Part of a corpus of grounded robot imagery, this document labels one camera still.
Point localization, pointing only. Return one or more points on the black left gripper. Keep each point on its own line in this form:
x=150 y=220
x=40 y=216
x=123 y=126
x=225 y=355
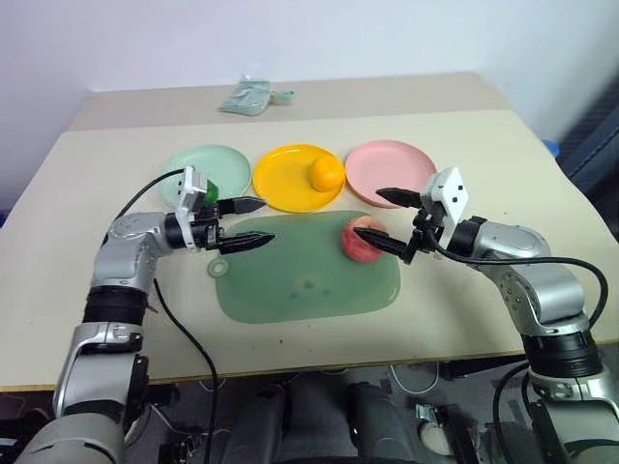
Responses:
x=207 y=227

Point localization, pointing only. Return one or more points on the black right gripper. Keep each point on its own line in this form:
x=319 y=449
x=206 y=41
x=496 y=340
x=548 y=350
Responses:
x=425 y=227

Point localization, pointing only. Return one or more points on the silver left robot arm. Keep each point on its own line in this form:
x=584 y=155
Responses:
x=121 y=251

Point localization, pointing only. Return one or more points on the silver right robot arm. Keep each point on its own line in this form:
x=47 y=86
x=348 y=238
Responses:
x=537 y=270

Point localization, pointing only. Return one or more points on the small green item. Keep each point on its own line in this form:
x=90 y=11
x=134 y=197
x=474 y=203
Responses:
x=212 y=192

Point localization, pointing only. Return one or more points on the pink plate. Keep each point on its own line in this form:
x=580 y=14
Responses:
x=387 y=166

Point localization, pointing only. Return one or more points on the light green plate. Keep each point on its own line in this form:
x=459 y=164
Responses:
x=222 y=169

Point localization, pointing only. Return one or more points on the yellow plate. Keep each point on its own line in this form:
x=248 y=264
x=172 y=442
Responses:
x=285 y=179

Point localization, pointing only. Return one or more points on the red peach fruit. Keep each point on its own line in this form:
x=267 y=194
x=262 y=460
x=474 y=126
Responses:
x=360 y=239

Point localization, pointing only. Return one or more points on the orange fruit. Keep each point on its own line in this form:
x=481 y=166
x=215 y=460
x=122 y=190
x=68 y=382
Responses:
x=325 y=174

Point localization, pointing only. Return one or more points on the green cutting board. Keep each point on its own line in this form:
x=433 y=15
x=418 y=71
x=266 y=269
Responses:
x=309 y=280

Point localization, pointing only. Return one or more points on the teal plastic packet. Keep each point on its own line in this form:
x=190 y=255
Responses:
x=244 y=99

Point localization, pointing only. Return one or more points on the dark rounded robot leg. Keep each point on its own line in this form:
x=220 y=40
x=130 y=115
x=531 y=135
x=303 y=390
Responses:
x=382 y=420

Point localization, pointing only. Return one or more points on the black office chair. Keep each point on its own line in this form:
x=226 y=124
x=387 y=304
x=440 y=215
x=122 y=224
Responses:
x=592 y=135

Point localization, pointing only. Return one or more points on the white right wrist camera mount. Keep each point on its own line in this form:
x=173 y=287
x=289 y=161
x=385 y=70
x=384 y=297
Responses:
x=447 y=198

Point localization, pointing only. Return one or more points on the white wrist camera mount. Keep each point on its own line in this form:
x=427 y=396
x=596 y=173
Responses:
x=447 y=198
x=192 y=191

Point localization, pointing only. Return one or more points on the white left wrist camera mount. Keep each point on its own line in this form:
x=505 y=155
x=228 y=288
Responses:
x=192 y=191

